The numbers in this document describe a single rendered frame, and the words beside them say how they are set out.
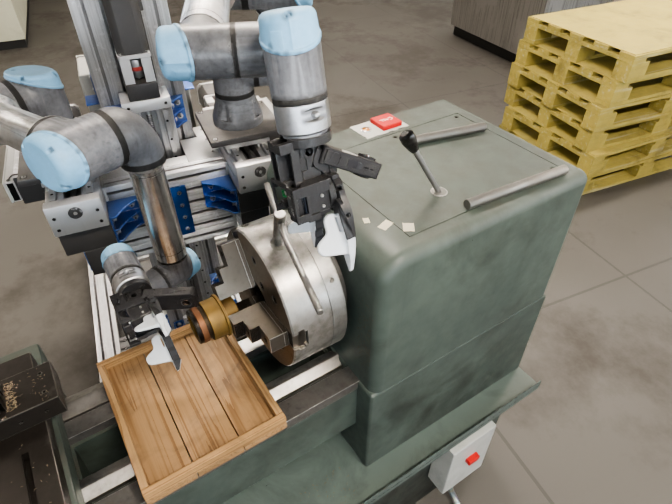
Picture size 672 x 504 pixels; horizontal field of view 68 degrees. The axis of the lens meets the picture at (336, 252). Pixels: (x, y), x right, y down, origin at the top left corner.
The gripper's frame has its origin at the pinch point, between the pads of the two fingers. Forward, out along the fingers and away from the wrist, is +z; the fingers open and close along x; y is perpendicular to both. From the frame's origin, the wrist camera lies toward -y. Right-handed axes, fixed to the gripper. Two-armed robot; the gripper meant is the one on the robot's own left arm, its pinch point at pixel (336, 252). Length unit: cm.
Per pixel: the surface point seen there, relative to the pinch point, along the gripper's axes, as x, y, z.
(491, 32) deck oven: -333, -399, 38
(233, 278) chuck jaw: -26.5, 10.0, 13.1
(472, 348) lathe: -11, -41, 50
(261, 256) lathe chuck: -18.4, 5.9, 6.1
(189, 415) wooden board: -26, 27, 40
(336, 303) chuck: -10.5, -4.2, 17.7
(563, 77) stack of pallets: -141, -253, 37
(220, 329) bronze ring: -21.9, 16.4, 20.1
